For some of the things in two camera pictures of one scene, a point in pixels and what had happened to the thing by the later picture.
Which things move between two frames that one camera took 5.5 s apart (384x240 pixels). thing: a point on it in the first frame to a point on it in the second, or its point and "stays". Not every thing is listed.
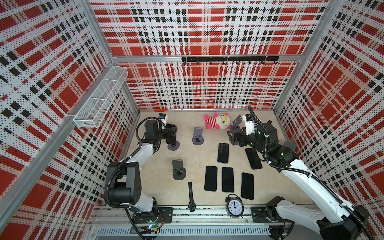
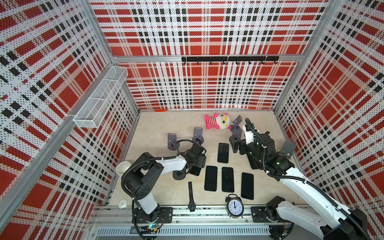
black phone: x=171 y=134 to x=195 y=170
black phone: x=223 y=154 stays
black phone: x=247 y=186 stays
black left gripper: x=165 y=137 to x=202 y=160
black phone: x=227 y=179 stays
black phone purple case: x=211 y=178 stays
